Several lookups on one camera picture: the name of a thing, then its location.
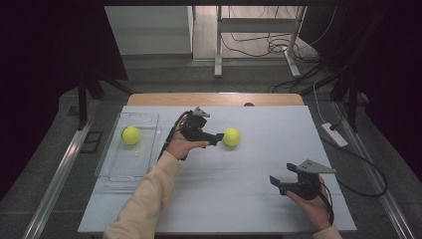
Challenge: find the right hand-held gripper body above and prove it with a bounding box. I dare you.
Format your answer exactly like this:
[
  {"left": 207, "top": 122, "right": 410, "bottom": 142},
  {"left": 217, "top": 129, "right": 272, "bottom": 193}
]
[{"left": 278, "top": 158, "right": 336, "bottom": 201}]

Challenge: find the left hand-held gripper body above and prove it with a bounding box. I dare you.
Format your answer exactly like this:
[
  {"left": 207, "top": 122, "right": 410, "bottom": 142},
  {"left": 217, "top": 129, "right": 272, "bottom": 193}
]
[{"left": 179, "top": 106, "right": 216, "bottom": 144}]

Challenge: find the plain yellow tennis ball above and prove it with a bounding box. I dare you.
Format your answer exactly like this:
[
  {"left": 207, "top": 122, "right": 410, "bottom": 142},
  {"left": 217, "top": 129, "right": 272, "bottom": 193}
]
[{"left": 222, "top": 126, "right": 242, "bottom": 148}]

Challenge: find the black-marked yellow tennis ball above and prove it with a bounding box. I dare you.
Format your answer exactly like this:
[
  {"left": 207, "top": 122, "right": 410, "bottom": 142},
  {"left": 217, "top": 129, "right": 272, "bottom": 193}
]
[{"left": 120, "top": 125, "right": 142, "bottom": 146}]

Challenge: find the clear plastic container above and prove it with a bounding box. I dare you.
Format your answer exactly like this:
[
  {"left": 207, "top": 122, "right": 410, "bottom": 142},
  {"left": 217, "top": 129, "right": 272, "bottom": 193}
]
[{"left": 94, "top": 112, "right": 163, "bottom": 194}]

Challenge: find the person's right hand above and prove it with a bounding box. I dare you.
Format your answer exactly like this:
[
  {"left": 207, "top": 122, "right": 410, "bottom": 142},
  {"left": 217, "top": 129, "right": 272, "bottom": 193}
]
[{"left": 285, "top": 176, "right": 333, "bottom": 233}]

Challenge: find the person's left hand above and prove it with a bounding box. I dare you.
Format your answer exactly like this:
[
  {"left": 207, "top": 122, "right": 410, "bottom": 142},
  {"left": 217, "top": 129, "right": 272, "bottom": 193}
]
[{"left": 165, "top": 116, "right": 211, "bottom": 161}]

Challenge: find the white table sheet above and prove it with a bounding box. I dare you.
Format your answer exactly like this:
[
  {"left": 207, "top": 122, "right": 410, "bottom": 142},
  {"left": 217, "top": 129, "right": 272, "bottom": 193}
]
[{"left": 77, "top": 105, "right": 358, "bottom": 233}]

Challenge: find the white power strip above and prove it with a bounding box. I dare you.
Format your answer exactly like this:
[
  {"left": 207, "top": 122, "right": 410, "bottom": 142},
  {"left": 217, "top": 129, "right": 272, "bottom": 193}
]
[{"left": 320, "top": 121, "right": 349, "bottom": 148}]

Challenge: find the black metal stand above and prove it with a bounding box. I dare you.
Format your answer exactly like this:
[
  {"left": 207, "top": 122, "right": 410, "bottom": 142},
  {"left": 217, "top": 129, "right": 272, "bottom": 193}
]
[
  {"left": 77, "top": 71, "right": 135, "bottom": 131},
  {"left": 298, "top": 63, "right": 362, "bottom": 133}
]

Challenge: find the white cabinet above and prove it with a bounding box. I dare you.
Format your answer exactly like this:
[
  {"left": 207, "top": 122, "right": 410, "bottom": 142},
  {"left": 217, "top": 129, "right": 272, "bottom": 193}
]
[{"left": 105, "top": 5, "right": 197, "bottom": 56}]

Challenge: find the black left gripper wrist strap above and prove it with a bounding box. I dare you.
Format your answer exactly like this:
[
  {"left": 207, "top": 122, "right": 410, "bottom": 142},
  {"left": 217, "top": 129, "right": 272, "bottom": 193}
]
[{"left": 157, "top": 110, "right": 193, "bottom": 161}]

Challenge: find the black gripper wrist strap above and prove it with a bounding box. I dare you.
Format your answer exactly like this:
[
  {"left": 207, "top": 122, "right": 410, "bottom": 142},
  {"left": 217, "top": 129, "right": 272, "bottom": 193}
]
[
  {"left": 317, "top": 181, "right": 335, "bottom": 226},
  {"left": 157, "top": 110, "right": 193, "bottom": 161}
]

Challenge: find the black right gripper wrist strap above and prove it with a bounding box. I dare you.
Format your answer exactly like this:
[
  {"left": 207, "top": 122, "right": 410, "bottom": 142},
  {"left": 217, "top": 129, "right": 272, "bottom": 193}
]
[{"left": 317, "top": 181, "right": 335, "bottom": 226}]

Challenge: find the black power cable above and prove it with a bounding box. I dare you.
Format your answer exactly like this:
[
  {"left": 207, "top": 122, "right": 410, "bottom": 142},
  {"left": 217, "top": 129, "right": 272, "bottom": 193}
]
[{"left": 318, "top": 123, "right": 388, "bottom": 198}]

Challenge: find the white thin cable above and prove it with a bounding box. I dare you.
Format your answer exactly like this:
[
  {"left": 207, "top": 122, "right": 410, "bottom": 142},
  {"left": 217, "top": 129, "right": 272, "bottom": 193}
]
[{"left": 312, "top": 81, "right": 326, "bottom": 124}]

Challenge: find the silver metal floor rail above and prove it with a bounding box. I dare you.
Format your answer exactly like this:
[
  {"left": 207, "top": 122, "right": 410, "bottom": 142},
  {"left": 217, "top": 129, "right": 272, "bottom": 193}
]
[
  {"left": 331, "top": 101, "right": 416, "bottom": 239},
  {"left": 21, "top": 99, "right": 102, "bottom": 239}
]

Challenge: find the tangle of black floor cables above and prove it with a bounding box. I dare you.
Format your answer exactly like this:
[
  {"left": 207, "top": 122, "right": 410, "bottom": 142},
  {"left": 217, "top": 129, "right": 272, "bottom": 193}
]
[{"left": 220, "top": 5, "right": 339, "bottom": 95}]

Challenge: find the white metal desk frame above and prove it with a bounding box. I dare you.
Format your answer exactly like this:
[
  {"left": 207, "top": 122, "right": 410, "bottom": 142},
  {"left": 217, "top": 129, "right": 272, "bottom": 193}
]
[{"left": 213, "top": 5, "right": 308, "bottom": 80}]

